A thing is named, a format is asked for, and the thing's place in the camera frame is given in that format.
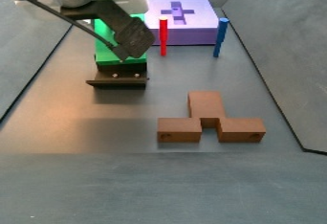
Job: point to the green U-shaped block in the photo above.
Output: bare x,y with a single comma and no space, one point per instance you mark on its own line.
104,50

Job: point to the red peg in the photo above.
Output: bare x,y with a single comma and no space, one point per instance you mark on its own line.
163,34

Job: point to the brown T-shaped block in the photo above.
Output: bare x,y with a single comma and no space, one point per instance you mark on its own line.
207,114

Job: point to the black L-shaped fixture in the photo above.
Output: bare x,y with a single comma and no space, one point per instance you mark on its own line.
119,74

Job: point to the blue peg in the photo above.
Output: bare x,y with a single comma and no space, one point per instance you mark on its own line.
222,29

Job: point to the purple board with cross slot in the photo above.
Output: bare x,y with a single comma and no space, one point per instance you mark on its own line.
191,21

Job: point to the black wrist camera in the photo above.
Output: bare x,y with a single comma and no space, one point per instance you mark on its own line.
131,34

